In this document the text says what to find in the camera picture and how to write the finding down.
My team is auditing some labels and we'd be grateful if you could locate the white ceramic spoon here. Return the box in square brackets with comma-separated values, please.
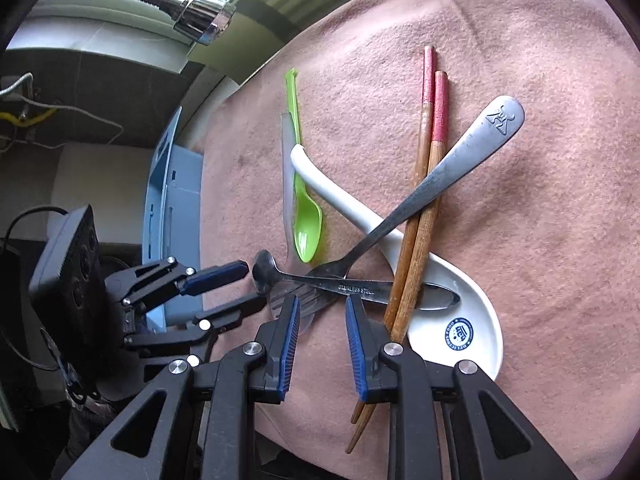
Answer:
[290, 144, 503, 381]

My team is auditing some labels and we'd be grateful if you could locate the pink towel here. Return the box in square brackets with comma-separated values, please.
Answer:
[200, 0, 640, 480]

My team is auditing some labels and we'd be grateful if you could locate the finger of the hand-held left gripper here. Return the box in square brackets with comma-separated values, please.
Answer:
[120, 256, 250, 307]
[122, 292, 268, 357]

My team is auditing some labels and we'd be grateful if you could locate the metal fork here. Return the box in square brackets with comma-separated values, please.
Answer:
[272, 95, 526, 323]

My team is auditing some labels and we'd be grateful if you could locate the green plastic spoon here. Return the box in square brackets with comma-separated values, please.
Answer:
[284, 67, 325, 265]

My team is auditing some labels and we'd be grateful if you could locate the white cutting board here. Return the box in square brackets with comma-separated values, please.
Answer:
[50, 144, 156, 211]

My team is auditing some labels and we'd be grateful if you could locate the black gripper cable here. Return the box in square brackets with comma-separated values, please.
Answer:
[2, 206, 68, 251]

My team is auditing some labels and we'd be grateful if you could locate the blue drain basket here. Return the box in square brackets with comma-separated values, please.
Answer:
[142, 105, 211, 331]

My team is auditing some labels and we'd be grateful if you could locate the white cable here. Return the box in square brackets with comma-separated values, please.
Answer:
[0, 72, 123, 151]

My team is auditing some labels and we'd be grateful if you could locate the yellow gas hose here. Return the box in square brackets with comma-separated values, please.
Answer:
[0, 106, 56, 127]

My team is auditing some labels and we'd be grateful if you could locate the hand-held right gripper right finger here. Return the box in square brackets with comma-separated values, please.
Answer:
[345, 294, 578, 480]

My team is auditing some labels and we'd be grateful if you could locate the translucent plastic spoon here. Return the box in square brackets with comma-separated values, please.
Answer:
[270, 112, 316, 333]

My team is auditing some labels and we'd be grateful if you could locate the metal spoon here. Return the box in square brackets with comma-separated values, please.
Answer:
[251, 249, 462, 311]

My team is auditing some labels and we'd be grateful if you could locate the chrome kitchen faucet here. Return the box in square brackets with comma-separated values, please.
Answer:
[85, 0, 237, 47]

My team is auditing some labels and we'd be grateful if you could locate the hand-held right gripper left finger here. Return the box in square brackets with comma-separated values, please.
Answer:
[57, 294, 303, 480]

